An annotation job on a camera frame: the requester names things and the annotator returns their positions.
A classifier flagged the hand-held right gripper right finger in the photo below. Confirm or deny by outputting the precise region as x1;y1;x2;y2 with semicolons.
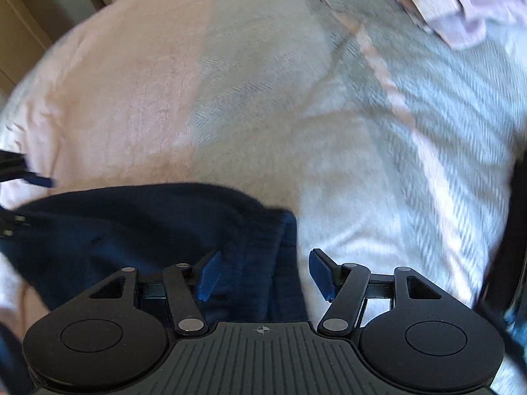
308;249;445;336

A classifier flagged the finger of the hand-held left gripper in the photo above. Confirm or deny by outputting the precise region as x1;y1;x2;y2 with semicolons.
0;209;33;238
0;150;55;188

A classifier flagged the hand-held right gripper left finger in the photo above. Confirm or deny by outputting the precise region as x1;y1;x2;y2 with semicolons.
84;250;224;336

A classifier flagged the navy blue fleece garment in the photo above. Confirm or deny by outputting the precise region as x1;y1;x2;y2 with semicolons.
0;183;310;327

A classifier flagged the dark cloth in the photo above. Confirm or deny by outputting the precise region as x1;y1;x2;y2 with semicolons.
473;142;527;381

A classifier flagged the pale pink garment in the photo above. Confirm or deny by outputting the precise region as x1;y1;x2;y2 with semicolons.
300;0;527;50

